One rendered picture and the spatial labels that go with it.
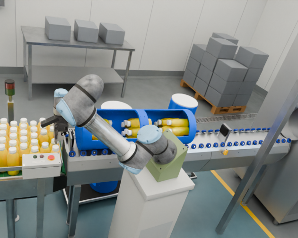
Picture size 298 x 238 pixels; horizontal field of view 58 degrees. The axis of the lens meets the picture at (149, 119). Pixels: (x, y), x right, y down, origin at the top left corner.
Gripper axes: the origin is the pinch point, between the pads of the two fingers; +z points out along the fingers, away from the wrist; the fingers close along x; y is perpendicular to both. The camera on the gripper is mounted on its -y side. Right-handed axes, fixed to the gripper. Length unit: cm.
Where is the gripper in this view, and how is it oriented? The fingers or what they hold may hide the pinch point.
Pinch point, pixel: (54, 140)
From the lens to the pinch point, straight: 183.1
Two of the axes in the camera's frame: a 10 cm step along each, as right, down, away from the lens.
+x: -3.5, -5.5, 7.6
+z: -2.2, 8.4, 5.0
